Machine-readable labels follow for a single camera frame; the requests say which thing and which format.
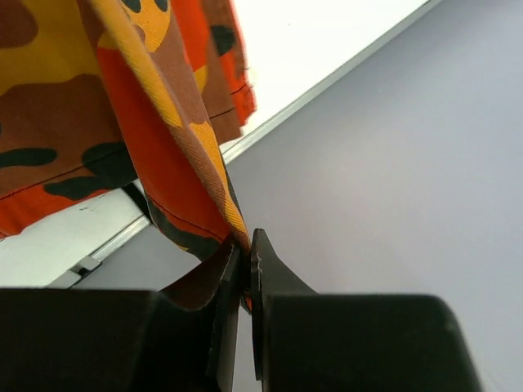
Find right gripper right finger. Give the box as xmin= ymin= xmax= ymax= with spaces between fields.
xmin=249 ymin=229 xmax=316 ymax=381

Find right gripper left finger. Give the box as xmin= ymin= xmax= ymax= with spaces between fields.
xmin=157 ymin=234 xmax=243 ymax=392

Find orange camouflage trousers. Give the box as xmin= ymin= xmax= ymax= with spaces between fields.
xmin=0 ymin=0 xmax=258 ymax=315

